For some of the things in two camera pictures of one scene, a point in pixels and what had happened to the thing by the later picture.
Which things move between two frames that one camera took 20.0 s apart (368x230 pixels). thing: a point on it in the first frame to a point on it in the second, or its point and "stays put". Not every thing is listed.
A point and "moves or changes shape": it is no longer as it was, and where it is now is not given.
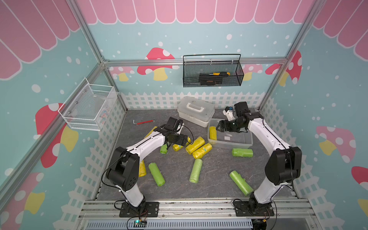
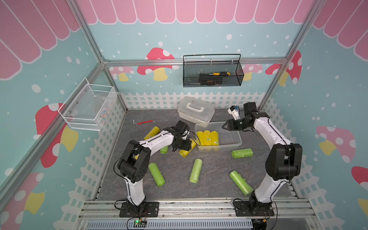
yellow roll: [212, 133] to [207, 138]
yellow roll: [150, 132] stays put
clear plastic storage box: [229, 139] moves or changes shape
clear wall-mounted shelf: [86, 109] stays put
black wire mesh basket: [212, 73] stays put
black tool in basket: [209, 79] stays put
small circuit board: [138, 223] stays put
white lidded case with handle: [196, 110] stays put
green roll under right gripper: [247, 153] stays put
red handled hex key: [153, 120] stays put
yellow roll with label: [177, 147] moves or changes shape
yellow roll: [198, 143] to [184, 153]
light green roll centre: [196, 170] stays put
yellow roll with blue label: [202, 151] to [214, 138]
